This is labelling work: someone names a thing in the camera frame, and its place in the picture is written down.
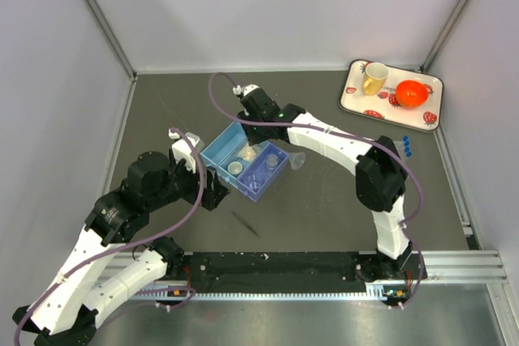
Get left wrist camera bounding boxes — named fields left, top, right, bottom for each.
left=168, top=128, right=204, bottom=173

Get thin dark metal tweezers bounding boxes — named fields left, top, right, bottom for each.
left=231, top=211, right=260, bottom=237

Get white cable duct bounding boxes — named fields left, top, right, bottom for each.
left=131, top=284, right=407, bottom=301

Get yellow mug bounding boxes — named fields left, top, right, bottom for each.
left=362, top=62, right=388, bottom=96

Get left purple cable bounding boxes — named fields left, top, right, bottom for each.
left=14, top=126, right=204, bottom=345

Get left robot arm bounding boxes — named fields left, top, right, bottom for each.
left=12, top=152, right=229, bottom=345

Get clear plastic funnel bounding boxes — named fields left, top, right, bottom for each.
left=288, top=152, right=306, bottom=170

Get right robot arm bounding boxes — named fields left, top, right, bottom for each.
left=233, top=84, right=412, bottom=281

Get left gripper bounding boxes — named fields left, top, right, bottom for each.
left=148, top=152, right=230, bottom=211

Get purple cable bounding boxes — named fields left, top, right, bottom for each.
left=14, top=126, right=204, bottom=345
left=208, top=72, right=426, bottom=310

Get strawberry pattern tray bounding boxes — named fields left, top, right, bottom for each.
left=339, top=59, right=444, bottom=131

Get small white plastic cup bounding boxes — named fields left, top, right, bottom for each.
left=227, top=160, right=243, bottom=176

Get clear test tube rack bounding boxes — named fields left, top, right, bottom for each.
left=394, top=140, right=410, bottom=160

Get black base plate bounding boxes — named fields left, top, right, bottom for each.
left=180, top=251, right=427, bottom=294

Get clear glass beaker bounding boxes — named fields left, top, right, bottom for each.
left=243, top=173, right=265, bottom=194

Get blue three-drawer organizer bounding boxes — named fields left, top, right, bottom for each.
left=201, top=122, right=288, bottom=202

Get bag of cotton balls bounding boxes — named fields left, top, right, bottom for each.
left=238, top=144, right=258, bottom=162

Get orange bowl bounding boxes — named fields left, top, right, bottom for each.
left=396, top=80, right=429, bottom=108

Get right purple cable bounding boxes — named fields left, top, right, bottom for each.
left=208, top=72, right=426, bottom=310

